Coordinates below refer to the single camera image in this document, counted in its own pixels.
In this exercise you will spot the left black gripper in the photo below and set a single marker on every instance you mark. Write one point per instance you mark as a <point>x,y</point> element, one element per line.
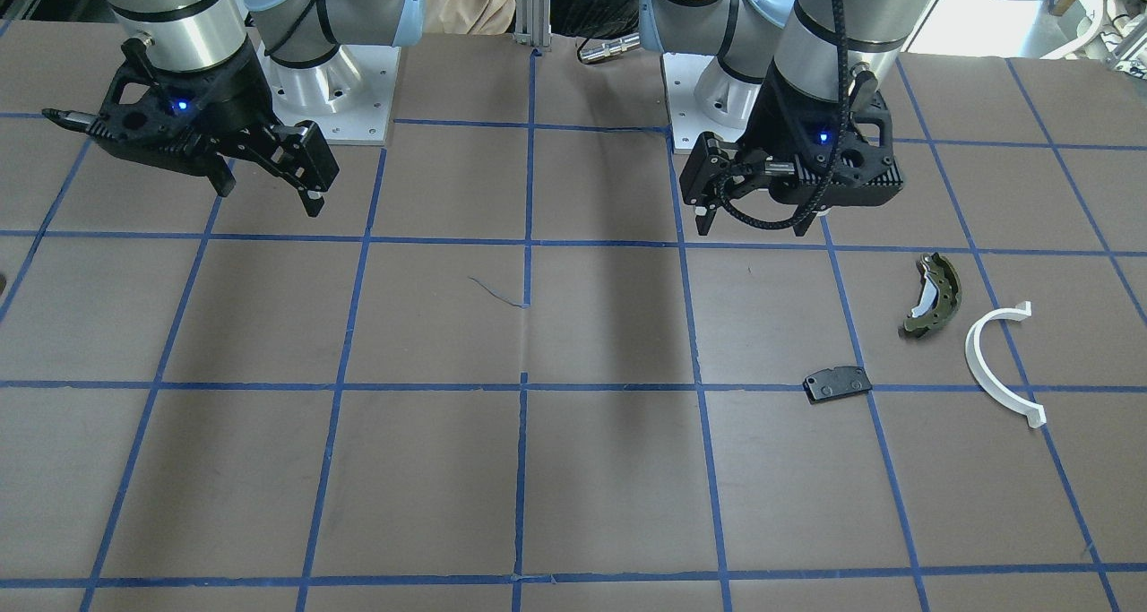
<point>778,133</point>

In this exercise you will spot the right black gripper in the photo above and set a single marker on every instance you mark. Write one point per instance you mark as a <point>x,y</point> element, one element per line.
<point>240,101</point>

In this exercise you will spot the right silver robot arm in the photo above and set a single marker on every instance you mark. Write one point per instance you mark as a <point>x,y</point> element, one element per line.
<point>191,35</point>

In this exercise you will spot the silver metal cylinder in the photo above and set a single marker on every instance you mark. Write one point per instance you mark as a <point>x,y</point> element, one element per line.
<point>608,50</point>

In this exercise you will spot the black brake pad plate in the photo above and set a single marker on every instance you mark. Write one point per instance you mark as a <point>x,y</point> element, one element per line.
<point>835,383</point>

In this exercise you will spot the person in beige shirt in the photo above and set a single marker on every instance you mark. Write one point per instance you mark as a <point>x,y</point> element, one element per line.
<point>468,17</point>

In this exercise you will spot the olive green brake shoe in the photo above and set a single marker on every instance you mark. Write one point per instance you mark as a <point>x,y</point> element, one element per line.
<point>940,297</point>

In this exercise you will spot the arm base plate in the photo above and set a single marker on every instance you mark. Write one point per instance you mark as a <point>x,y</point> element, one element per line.
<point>349,96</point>
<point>702,97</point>

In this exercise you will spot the aluminium frame post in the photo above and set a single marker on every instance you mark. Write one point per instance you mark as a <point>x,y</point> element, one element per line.
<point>532,24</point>

